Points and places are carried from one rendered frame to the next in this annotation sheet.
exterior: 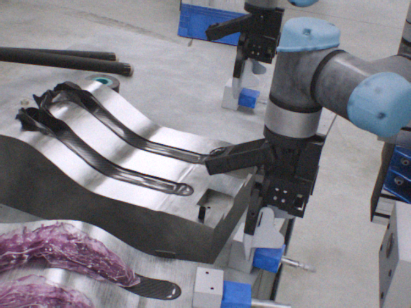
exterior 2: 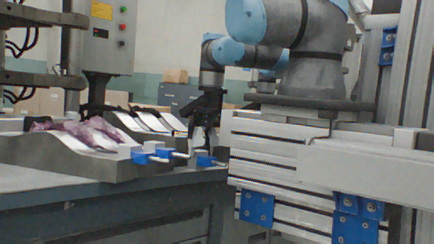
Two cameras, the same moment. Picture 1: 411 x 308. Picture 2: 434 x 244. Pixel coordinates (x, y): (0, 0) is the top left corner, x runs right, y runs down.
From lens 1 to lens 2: 0.91 m
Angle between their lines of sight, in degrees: 35
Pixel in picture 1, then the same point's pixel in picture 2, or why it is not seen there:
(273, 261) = (204, 159)
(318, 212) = not seen: outside the picture
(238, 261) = (191, 163)
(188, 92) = not seen: hidden behind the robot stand
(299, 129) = (208, 80)
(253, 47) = not seen: hidden behind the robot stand
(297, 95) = (205, 62)
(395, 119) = (229, 52)
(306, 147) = (214, 91)
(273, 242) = (200, 142)
